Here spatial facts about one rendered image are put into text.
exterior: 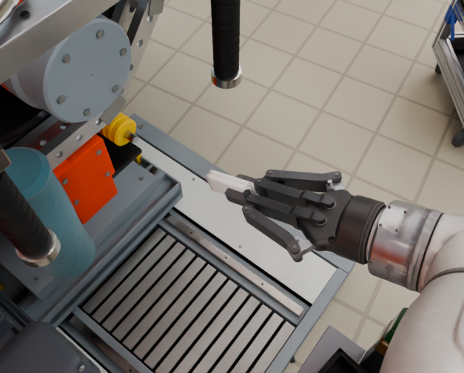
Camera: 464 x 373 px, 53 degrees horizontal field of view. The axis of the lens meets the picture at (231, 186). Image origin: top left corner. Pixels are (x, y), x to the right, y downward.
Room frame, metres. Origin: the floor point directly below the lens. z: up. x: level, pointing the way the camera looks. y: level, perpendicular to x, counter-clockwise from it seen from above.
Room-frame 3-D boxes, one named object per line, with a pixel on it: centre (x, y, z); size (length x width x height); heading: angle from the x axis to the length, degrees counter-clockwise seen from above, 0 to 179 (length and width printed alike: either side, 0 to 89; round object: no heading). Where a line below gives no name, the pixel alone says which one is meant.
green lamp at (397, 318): (0.16, -0.22, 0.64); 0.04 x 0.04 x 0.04; 52
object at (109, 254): (0.61, 0.43, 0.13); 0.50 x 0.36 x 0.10; 142
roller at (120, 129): (0.66, 0.30, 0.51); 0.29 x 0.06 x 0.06; 52
